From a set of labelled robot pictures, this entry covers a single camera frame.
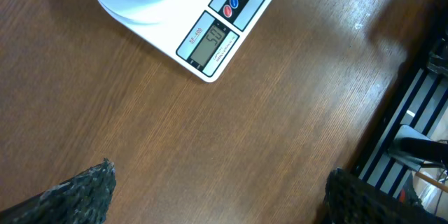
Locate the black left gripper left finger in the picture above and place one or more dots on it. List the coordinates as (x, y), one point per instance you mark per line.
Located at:
(84, 198)

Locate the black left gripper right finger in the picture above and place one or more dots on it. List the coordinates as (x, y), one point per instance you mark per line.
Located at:
(350, 200)

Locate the white digital kitchen scale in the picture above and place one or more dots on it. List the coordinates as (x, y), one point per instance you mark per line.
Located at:
(204, 36)

